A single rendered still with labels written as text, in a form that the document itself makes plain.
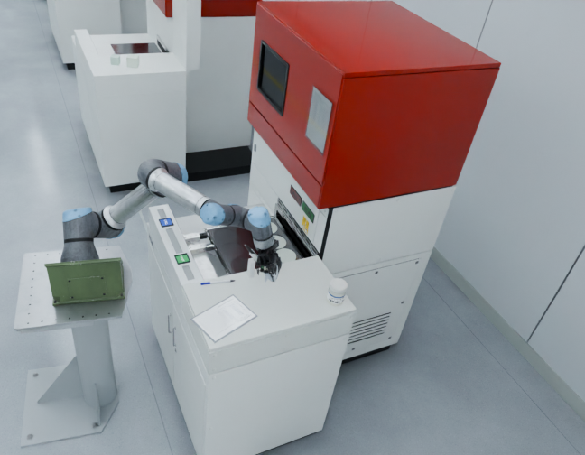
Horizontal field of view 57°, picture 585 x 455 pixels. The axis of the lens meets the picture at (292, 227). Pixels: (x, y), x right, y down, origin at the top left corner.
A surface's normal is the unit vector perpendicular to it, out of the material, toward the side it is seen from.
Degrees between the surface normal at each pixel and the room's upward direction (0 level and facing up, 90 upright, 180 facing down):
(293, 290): 0
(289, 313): 0
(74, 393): 90
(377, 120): 90
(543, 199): 90
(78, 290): 90
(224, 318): 0
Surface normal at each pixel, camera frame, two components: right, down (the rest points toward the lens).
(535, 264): -0.90, 0.18
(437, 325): 0.13, -0.78
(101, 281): 0.26, 0.62
